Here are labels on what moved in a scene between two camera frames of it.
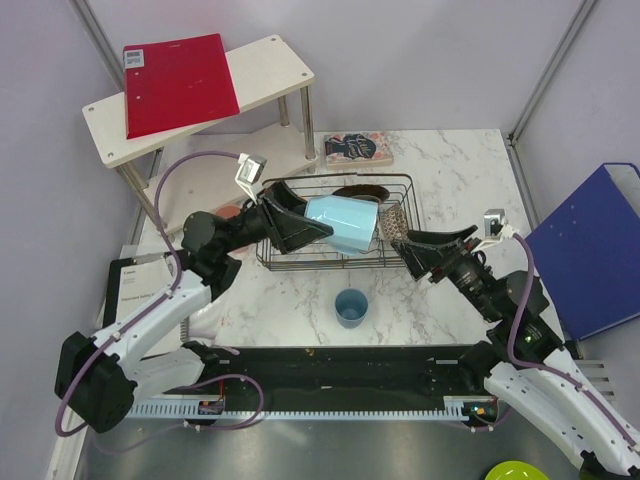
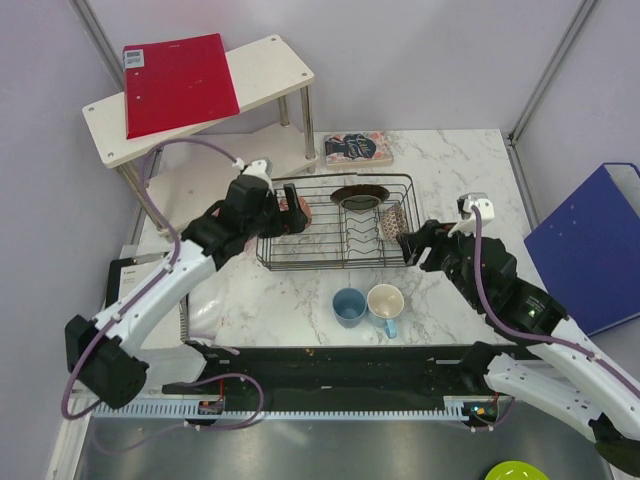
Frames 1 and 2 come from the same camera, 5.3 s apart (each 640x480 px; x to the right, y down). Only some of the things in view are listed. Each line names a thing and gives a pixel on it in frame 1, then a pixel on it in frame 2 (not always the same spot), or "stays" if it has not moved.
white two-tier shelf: (213, 165) stays
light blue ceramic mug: (353, 222) -> (384, 304)
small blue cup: (351, 307) stays
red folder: (176, 83) stays
